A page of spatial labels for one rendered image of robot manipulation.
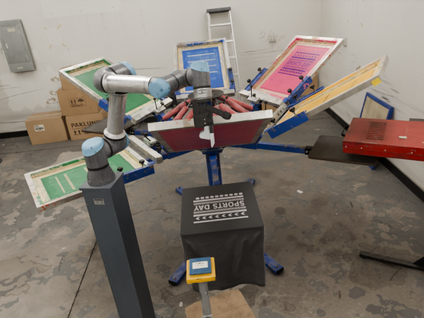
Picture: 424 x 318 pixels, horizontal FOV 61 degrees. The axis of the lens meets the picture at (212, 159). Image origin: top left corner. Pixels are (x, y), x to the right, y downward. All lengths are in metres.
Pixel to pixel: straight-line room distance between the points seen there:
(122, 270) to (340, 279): 1.64
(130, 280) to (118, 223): 0.42
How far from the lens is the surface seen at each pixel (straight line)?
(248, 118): 1.70
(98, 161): 1.99
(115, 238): 2.19
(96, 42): 6.43
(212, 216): 2.04
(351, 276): 3.10
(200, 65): 1.52
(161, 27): 6.23
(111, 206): 2.07
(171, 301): 2.95
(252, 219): 2.00
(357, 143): 2.52
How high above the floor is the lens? 2.11
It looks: 26 degrees down
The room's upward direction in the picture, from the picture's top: 6 degrees counter-clockwise
